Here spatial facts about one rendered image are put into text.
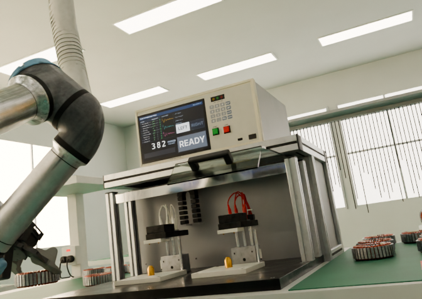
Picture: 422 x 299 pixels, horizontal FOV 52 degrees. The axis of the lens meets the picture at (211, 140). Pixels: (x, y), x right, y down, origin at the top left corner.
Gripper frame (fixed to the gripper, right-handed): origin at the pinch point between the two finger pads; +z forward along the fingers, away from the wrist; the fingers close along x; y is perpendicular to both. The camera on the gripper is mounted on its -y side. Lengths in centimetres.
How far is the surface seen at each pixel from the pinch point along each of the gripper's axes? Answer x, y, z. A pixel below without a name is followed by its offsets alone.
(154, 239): -23.5, 18.8, 11.3
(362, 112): -69, 338, 198
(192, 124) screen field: -36, 51, -5
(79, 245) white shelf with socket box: 61, 66, 56
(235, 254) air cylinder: -44, 20, 24
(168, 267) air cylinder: -21.4, 19.2, 24.6
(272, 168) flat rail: -60, 34, 6
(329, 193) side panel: -68, 58, 41
